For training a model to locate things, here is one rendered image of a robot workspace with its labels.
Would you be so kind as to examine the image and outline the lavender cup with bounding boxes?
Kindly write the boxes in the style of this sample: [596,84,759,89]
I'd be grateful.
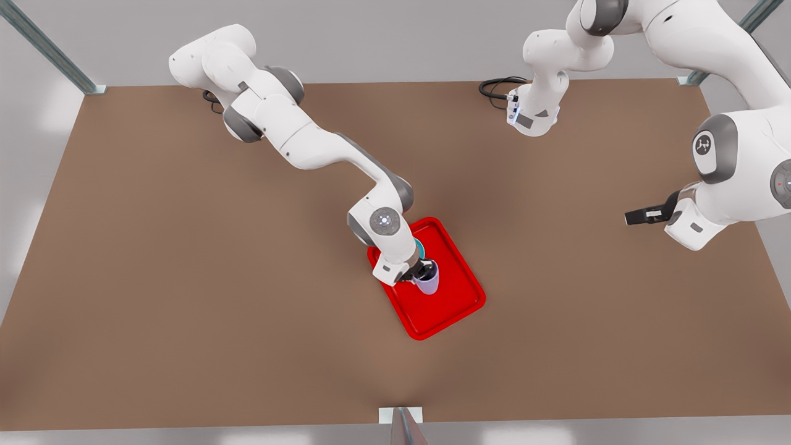
[412,260,441,295]

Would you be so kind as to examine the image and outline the red tray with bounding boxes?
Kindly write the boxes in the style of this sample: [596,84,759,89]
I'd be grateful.
[367,216,486,341]

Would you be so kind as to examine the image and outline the silver frame post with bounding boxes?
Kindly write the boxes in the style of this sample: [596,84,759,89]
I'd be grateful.
[0,0,108,96]
[378,406,431,445]
[676,0,785,87]

